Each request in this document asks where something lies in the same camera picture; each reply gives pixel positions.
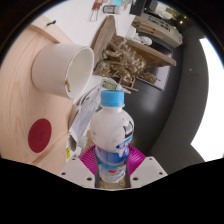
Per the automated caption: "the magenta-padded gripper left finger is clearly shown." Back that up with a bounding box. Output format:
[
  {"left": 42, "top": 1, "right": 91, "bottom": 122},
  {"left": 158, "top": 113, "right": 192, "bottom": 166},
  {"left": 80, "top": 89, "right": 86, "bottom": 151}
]
[{"left": 59, "top": 144, "right": 101, "bottom": 190}]

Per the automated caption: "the white cabinet with pictures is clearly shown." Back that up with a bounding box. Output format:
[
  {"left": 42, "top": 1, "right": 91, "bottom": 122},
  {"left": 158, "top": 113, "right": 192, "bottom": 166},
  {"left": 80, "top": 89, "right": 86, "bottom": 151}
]
[{"left": 134, "top": 11, "right": 184, "bottom": 48}]

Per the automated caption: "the white blue-capped drink bottle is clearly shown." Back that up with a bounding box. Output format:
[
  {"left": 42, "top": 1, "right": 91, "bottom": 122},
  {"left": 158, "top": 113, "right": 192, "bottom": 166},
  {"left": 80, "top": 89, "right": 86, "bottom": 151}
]
[{"left": 89, "top": 89, "right": 135, "bottom": 184}]

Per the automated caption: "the flat round red coaster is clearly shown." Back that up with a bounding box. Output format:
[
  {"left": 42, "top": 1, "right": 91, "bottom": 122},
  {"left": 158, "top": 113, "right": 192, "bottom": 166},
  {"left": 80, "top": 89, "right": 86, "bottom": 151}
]
[{"left": 27, "top": 118, "right": 53, "bottom": 154}]

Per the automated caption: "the long ceiling light strip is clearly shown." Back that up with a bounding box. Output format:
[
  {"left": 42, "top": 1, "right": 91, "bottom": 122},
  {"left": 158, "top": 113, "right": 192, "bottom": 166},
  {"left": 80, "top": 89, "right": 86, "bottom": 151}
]
[{"left": 190, "top": 37, "right": 224, "bottom": 163}]

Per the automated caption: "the folded newspaper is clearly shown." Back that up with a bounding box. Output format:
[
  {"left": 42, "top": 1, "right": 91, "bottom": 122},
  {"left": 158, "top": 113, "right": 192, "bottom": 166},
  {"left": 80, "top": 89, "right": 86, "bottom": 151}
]
[{"left": 68, "top": 83, "right": 103, "bottom": 149}]

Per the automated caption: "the black flat box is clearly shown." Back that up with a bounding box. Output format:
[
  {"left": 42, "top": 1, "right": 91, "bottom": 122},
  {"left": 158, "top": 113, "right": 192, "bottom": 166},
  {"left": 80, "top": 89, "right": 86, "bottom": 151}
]
[{"left": 129, "top": 0, "right": 158, "bottom": 16}]

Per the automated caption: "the small paint jar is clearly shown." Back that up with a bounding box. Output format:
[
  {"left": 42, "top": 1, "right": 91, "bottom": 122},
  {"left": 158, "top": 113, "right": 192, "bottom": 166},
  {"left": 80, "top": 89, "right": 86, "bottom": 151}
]
[{"left": 102, "top": 4, "right": 124, "bottom": 15}]

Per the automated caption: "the clear green-labelled spray bottle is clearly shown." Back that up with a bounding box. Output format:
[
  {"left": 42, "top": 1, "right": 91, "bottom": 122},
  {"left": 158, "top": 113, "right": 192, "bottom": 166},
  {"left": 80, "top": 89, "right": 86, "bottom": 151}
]
[{"left": 100, "top": 78, "right": 118, "bottom": 92}]

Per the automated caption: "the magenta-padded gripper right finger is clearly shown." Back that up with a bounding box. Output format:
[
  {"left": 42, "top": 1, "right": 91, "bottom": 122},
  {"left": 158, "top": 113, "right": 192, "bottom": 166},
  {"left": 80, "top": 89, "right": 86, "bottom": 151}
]
[{"left": 125, "top": 144, "right": 169, "bottom": 190}]

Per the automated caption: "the brown clay sculpture on board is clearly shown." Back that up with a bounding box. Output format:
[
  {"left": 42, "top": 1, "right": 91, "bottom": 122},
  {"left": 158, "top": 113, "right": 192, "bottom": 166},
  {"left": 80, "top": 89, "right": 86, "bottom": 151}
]
[{"left": 90, "top": 14, "right": 178, "bottom": 93}]

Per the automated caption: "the white ceramic cup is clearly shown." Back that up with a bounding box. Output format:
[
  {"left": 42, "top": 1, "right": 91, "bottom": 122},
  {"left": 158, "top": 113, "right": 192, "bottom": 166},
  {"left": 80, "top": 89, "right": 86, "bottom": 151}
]
[{"left": 31, "top": 43, "right": 96, "bottom": 100}]

